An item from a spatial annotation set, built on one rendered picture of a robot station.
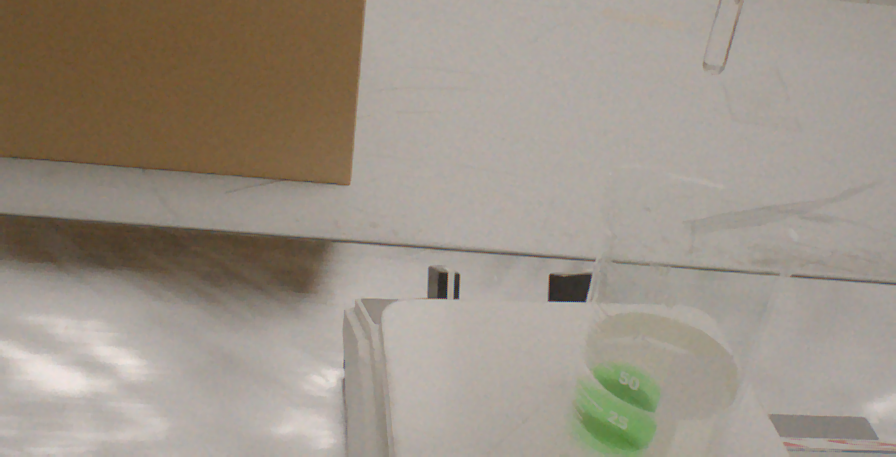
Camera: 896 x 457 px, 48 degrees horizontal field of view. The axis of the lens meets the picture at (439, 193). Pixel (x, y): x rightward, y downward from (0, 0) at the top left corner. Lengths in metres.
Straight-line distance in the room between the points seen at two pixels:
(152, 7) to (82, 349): 0.18
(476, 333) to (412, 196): 0.25
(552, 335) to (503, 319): 0.02
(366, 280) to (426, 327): 0.17
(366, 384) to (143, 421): 0.12
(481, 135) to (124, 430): 0.32
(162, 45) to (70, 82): 0.06
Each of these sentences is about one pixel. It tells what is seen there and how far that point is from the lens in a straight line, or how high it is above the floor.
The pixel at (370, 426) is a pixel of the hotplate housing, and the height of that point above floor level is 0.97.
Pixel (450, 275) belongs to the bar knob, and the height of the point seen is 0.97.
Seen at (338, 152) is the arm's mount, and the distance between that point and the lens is 0.56.
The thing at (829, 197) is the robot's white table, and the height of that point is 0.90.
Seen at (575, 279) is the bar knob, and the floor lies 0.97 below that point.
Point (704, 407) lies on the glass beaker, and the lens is 0.29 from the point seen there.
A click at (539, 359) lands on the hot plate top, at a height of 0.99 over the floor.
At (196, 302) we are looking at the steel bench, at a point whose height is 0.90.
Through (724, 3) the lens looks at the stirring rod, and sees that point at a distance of 0.26.
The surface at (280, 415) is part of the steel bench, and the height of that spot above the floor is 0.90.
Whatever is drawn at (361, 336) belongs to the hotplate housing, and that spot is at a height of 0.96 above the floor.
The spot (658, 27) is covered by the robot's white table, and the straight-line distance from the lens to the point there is 0.88.
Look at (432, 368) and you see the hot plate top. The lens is 0.32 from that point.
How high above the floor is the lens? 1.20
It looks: 31 degrees down
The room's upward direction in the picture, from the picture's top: 8 degrees clockwise
